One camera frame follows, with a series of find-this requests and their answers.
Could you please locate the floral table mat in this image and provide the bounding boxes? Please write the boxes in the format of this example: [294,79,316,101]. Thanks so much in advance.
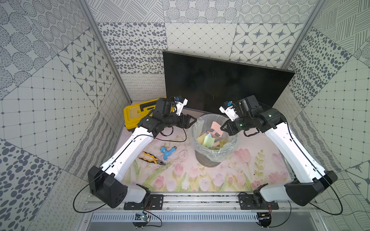
[120,128,292,192]

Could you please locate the blue plastic tool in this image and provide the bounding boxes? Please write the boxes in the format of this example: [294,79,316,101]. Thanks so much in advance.
[160,146,176,161]

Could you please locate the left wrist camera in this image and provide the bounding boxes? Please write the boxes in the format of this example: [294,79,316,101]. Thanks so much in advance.
[174,96,188,116]

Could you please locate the pink sticky note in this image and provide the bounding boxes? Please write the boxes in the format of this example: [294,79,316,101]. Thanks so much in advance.
[211,121,223,136]

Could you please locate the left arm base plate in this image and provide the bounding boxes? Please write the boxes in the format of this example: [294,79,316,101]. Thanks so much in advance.
[124,194,164,210]

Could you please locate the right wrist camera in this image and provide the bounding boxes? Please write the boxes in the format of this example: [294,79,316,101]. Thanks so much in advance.
[219,101,239,121]

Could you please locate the grey bin with plastic liner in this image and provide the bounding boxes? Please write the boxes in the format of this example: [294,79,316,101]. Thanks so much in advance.
[190,114,239,167]

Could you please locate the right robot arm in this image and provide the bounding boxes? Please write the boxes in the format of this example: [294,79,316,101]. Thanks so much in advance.
[219,95,338,207]

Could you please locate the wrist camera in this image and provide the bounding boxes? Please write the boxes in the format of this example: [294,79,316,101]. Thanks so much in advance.
[174,96,188,116]
[219,101,239,121]

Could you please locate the yellow black pliers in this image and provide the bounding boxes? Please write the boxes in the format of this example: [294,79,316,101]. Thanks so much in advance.
[139,152,166,166]

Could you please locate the right controller board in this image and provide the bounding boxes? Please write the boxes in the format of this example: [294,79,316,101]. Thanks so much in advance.
[256,213,272,228]

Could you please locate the black flat monitor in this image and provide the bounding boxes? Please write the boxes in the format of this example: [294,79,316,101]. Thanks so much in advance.
[162,51,295,114]

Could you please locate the left controller board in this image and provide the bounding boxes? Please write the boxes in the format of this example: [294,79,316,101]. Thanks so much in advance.
[133,213,151,228]

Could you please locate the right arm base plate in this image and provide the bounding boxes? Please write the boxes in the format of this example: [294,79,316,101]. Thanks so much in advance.
[238,193,279,211]

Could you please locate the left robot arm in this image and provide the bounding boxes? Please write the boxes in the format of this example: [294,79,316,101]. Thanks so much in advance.
[88,96,197,208]

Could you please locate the controller board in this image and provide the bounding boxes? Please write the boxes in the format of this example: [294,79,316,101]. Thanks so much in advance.
[133,213,151,228]
[256,213,272,228]

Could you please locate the aluminium mounting rail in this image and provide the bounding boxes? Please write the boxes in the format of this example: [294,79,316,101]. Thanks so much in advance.
[82,192,319,212]

